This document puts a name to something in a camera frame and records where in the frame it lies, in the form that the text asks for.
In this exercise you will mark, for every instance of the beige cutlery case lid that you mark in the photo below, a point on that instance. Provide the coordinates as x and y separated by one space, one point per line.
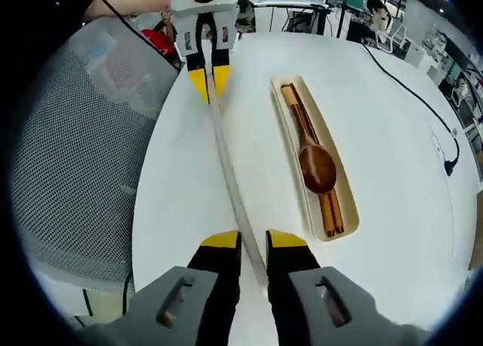
235 187

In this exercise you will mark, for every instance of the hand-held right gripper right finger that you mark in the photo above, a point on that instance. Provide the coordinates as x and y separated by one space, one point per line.
313 308

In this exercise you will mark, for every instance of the white office chair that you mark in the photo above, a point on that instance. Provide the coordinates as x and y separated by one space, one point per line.
392 38

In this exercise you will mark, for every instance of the grey mesh chair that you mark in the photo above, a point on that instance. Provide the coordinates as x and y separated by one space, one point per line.
75 153

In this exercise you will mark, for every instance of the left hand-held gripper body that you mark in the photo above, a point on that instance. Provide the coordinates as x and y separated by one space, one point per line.
222 6

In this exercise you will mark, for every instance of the beige cutlery case base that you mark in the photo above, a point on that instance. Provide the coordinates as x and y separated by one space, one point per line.
339 195

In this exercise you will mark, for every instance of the brown wooden spoon utensil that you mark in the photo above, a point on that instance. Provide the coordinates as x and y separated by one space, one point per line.
319 168

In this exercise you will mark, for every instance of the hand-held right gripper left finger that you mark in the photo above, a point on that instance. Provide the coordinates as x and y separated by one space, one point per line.
181 308

